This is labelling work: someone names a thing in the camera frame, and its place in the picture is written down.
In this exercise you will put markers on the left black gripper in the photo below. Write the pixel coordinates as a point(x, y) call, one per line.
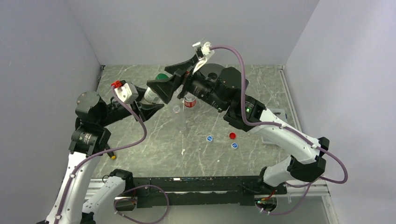
point(146, 110)

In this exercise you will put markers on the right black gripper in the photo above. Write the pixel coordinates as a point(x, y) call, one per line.
point(165, 88)

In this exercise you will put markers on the brown bottle green cap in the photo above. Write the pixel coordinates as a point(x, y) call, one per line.
point(151, 97)

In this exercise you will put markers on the clear bottle red label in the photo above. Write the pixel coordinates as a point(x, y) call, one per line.
point(189, 101)

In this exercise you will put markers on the clear bottle white cap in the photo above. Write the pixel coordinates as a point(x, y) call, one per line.
point(176, 109)

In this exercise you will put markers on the red bottle cap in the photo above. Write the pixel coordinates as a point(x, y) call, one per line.
point(232, 135)

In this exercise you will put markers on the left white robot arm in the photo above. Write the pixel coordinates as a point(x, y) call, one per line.
point(89, 142)

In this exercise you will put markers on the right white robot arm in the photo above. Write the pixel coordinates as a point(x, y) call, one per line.
point(220, 87)

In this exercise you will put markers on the black round disc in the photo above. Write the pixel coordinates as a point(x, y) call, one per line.
point(211, 71)

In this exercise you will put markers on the black yellow screwdriver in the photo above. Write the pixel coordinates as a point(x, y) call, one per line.
point(111, 154)

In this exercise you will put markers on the clear plastic tray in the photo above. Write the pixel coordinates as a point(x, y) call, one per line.
point(281, 114)

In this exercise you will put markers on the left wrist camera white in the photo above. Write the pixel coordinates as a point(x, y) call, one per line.
point(125, 91)

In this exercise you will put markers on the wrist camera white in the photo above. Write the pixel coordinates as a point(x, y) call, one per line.
point(125, 91)
point(203, 52)

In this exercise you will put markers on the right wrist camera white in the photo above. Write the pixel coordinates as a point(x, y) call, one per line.
point(203, 52)

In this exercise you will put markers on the black base frame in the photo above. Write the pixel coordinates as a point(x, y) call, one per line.
point(147, 192)

